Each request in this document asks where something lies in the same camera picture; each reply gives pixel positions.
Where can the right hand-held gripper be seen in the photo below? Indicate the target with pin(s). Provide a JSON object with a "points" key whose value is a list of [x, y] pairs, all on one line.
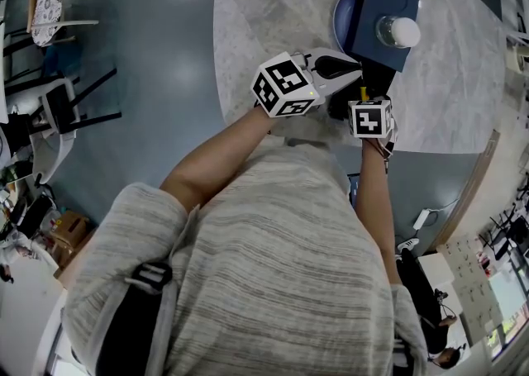
{"points": [[368, 120]]}

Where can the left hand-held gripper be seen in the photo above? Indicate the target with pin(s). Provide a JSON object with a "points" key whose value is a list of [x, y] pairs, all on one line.
{"points": [[281, 85]]}

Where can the person's left forearm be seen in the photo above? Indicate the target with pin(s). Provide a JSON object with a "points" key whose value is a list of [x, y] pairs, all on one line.
{"points": [[206, 163]]}

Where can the person's right forearm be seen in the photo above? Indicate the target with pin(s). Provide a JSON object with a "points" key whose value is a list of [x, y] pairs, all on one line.
{"points": [[374, 201]]}

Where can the cardboard box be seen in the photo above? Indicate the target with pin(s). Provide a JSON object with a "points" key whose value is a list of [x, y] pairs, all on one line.
{"points": [[68, 234]]}

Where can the blue plate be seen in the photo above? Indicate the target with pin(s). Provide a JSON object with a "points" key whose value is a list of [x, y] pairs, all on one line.
{"points": [[343, 19]]}

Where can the glass jar white lid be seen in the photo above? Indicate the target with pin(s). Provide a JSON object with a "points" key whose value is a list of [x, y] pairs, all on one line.
{"points": [[401, 31]]}

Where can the white power strip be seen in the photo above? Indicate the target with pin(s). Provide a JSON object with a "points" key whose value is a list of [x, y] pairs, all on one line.
{"points": [[421, 219]]}

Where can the person in white shirt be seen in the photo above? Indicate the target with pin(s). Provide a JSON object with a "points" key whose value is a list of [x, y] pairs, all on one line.
{"points": [[268, 263]]}

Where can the black metal chair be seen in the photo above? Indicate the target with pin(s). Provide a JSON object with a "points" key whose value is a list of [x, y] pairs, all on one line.
{"points": [[502, 242]]}

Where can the white pegboard panel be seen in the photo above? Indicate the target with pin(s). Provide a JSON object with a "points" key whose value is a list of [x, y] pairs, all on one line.
{"points": [[471, 279]]}

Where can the white chair black legs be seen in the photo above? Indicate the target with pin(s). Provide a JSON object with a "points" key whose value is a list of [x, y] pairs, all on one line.
{"points": [[53, 118]]}

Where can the wooden chair floral cushion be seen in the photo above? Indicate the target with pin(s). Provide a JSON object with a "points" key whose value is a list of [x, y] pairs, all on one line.
{"points": [[47, 15]]}

